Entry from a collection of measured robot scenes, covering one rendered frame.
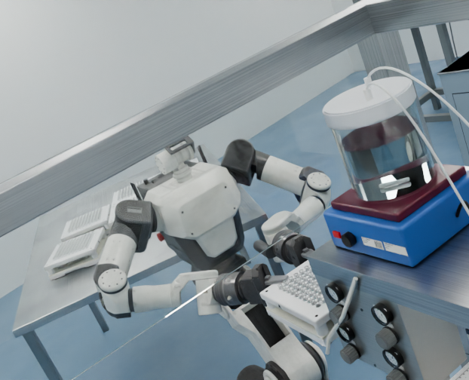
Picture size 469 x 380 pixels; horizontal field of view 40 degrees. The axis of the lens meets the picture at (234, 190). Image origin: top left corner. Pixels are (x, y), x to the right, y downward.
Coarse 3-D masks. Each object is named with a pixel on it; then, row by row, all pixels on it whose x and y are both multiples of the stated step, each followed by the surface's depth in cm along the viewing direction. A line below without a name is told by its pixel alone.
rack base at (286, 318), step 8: (272, 312) 161; (280, 312) 159; (280, 320) 159; (288, 320) 155; (296, 320) 153; (296, 328) 153; (304, 328) 149; (312, 328) 148; (328, 328) 145; (312, 336) 147; (320, 336) 144; (336, 336) 145
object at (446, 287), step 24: (456, 240) 105; (312, 264) 119; (336, 264) 113; (360, 264) 109; (384, 264) 107; (432, 264) 101; (456, 264) 99; (360, 288) 109; (384, 288) 103; (408, 288) 98; (432, 288) 95; (456, 288) 93; (432, 312) 95; (456, 312) 90
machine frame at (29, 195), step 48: (384, 0) 117; (432, 0) 108; (288, 48) 113; (336, 48) 118; (384, 48) 124; (192, 96) 105; (240, 96) 109; (96, 144) 97; (144, 144) 101; (0, 192) 91; (48, 192) 94
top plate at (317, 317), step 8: (304, 264) 167; (296, 272) 164; (312, 272) 161; (288, 280) 162; (272, 288) 162; (304, 288) 156; (264, 296) 160; (272, 296) 158; (280, 296) 157; (288, 296) 155; (272, 304) 158; (280, 304) 154; (288, 304) 152; (296, 304) 151; (304, 304) 149; (320, 304) 147; (288, 312) 152; (296, 312) 148; (304, 312) 146; (312, 312) 145; (320, 312) 144; (328, 312) 143; (304, 320) 146; (312, 320) 142; (320, 320) 142; (328, 320) 143
